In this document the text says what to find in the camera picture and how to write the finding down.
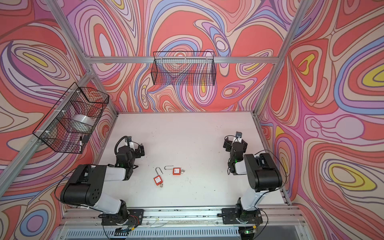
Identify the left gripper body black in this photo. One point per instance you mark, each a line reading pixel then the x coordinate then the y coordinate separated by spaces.
pixel 139 150

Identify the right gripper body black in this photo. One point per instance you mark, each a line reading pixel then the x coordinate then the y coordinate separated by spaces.
pixel 236 143

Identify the red padlock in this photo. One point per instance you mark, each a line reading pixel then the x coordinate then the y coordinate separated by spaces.
pixel 158 179
pixel 176 171

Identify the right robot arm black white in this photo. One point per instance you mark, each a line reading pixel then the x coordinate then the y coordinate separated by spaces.
pixel 263 178

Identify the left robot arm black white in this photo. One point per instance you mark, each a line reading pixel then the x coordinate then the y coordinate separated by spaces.
pixel 85 186

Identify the black marker in basket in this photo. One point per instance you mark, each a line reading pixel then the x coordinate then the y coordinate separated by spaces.
pixel 80 144

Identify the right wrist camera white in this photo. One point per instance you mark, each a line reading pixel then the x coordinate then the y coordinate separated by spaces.
pixel 238 135

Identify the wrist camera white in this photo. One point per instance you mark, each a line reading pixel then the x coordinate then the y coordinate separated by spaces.
pixel 128 139
pixel 238 135

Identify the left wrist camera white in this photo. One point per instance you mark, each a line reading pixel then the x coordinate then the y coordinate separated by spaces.
pixel 128 139

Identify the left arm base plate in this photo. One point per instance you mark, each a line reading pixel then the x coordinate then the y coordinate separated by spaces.
pixel 132 218

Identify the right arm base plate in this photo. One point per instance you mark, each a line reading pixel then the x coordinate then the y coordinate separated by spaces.
pixel 232 216

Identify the black wire basket left wall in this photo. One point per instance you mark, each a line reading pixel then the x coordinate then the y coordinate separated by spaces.
pixel 55 131

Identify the black wire basket wall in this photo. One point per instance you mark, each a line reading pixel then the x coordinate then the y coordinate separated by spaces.
pixel 184 68
pixel 55 131

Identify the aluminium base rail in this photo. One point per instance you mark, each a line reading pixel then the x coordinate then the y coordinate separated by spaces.
pixel 280 222

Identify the black wire basket back wall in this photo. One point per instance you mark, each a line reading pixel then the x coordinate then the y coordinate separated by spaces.
pixel 184 68

